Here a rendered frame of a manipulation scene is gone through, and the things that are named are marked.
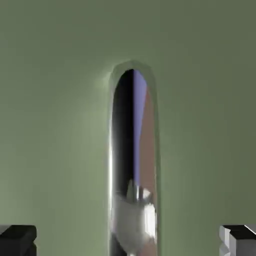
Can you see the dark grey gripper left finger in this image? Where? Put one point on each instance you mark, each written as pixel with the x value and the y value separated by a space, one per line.
pixel 18 240

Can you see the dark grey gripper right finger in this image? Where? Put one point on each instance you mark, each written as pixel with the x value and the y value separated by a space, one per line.
pixel 238 242

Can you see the green painted drawer front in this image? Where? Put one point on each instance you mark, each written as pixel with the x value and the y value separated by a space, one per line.
pixel 50 100

